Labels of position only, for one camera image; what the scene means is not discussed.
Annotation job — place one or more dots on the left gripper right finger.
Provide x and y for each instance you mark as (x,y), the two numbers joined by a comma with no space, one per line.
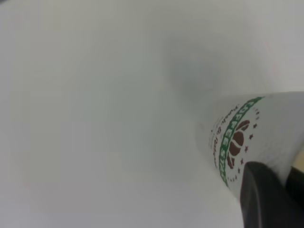
(298,185)

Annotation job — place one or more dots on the white paper coffee cup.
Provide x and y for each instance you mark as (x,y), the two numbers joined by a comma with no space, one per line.
(266,133)

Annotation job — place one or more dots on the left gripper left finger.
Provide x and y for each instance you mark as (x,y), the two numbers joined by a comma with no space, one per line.
(261,197)

